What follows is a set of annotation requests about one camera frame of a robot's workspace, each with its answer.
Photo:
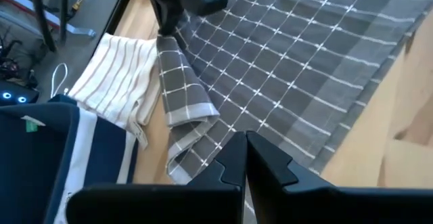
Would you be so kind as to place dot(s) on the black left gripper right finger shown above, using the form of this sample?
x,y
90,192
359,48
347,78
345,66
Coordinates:
x,y
321,203

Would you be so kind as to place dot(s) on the grey metal floor rail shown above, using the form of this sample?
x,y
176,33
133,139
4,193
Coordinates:
x,y
50,21

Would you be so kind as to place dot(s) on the white pink-striped towel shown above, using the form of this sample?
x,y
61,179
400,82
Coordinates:
x,y
115,78

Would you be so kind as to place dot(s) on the black device blue lights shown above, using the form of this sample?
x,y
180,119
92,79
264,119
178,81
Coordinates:
x,y
15,93

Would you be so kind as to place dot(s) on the navy white fabric bin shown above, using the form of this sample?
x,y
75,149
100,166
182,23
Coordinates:
x,y
50,156

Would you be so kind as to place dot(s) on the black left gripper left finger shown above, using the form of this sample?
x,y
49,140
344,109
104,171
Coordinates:
x,y
162,203

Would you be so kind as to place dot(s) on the black metal pole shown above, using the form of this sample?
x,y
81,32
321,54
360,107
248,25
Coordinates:
x,y
64,11
42,17

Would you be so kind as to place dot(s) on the grey plaid towel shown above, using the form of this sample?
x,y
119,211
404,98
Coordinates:
x,y
277,65

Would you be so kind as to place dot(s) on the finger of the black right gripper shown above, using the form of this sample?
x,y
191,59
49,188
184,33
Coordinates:
x,y
176,14
160,14

